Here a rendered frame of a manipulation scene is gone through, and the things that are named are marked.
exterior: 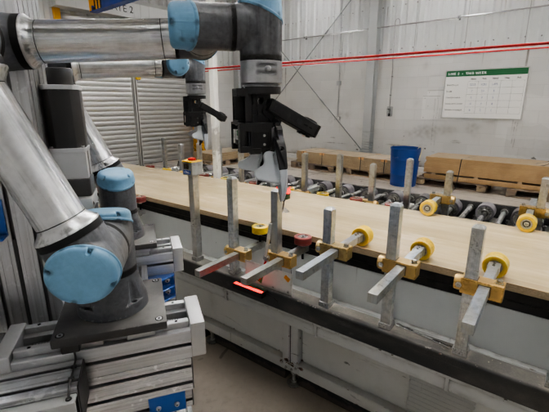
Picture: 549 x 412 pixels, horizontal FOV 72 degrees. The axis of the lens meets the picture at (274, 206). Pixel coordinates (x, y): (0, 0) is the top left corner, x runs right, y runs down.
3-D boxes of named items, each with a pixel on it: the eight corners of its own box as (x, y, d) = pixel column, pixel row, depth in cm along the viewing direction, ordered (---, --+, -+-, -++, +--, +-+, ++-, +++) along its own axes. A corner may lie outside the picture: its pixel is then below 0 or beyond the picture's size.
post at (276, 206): (277, 297, 165) (277, 190, 152) (270, 294, 167) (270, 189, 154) (282, 293, 168) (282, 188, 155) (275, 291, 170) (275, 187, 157)
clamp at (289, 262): (290, 269, 156) (290, 258, 155) (265, 261, 164) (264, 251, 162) (297, 265, 160) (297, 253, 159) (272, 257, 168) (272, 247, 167)
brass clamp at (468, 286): (501, 304, 110) (504, 288, 108) (451, 291, 117) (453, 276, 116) (503, 296, 114) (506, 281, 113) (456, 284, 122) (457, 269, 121)
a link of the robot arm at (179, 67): (11, 42, 102) (189, 43, 122) (16, 47, 111) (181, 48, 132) (21, 87, 105) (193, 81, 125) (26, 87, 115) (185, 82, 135)
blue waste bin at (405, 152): (412, 189, 668) (416, 148, 649) (381, 185, 704) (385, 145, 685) (424, 184, 711) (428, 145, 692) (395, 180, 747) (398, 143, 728)
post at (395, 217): (388, 333, 135) (400, 204, 123) (379, 329, 137) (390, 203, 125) (392, 329, 138) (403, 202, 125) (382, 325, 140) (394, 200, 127)
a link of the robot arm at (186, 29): (172, 55, 71) (230, 56, 73) (169, 47, 60) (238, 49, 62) (169, 9, 68) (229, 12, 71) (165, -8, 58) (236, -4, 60)
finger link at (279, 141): (273, 177, 69) (265, 136, 72) (282, 176, 69) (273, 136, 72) (280, 166, 65) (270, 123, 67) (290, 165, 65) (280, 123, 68)
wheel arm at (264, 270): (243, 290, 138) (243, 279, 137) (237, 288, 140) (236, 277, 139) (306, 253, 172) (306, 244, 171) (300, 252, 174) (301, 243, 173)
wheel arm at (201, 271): (200, 279, 155) (199, 270, 154) (194, 277, 157) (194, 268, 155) (265, 248, 188) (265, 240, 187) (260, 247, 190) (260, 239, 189)
